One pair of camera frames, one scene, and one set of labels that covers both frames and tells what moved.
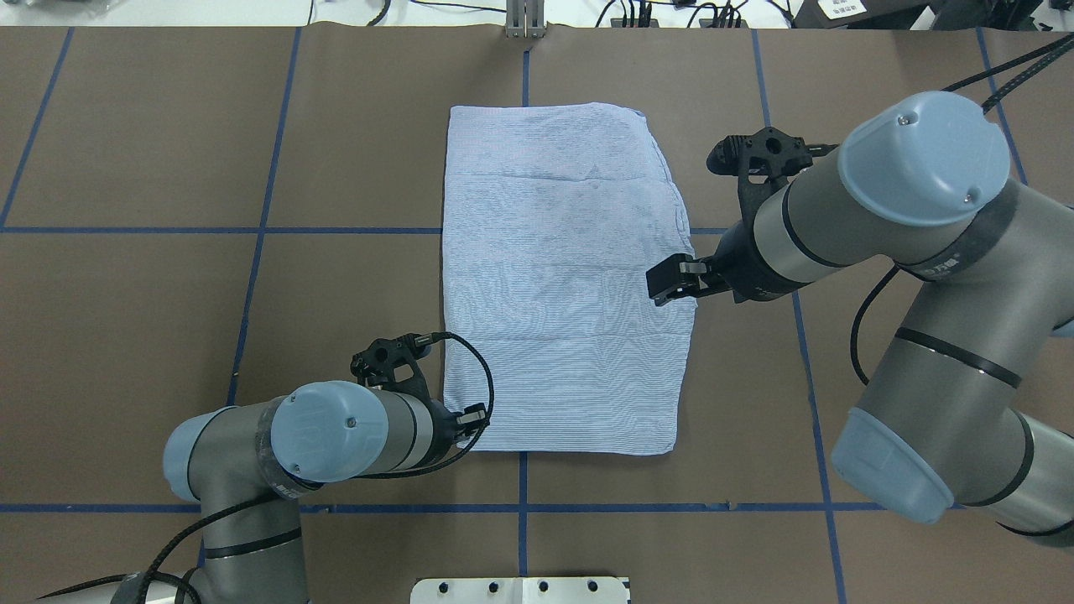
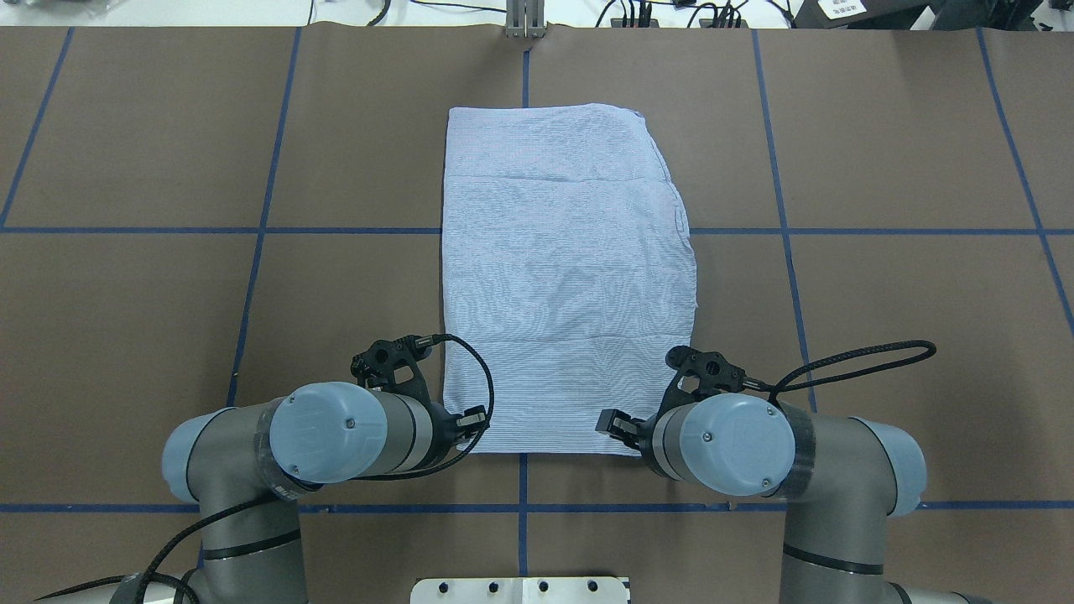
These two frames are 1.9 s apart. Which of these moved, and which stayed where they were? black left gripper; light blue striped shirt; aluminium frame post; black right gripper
Moved: black right gripper
Stayed: aluminium frame post; black left gripper; light blue striped shirt
